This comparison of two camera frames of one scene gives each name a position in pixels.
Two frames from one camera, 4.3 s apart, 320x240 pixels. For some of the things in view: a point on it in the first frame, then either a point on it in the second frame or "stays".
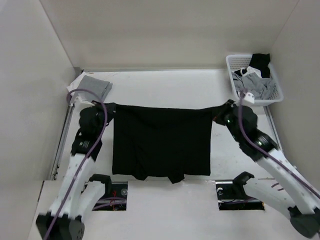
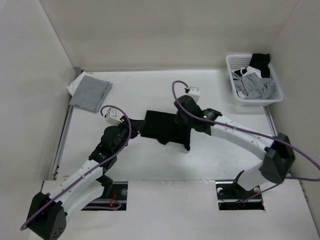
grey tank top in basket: (261, 88) stays
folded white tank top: (74, 84) stays
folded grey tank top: (101, 87) stays
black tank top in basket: (261, 61) stays
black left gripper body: (99, 106) to (124, 130)
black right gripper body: (225, 116) to (183, 120)
